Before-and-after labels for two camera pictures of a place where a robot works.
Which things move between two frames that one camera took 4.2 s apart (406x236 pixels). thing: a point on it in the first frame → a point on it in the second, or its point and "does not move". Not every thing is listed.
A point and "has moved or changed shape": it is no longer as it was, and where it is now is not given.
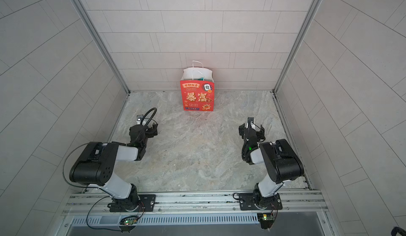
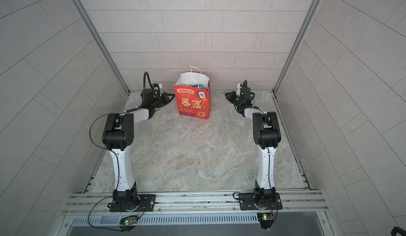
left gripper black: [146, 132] → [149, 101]
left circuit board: [129, 220] does not move
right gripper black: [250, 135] → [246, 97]
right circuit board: [266, 220] does not move
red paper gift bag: [197, 88] has moved or changed shape
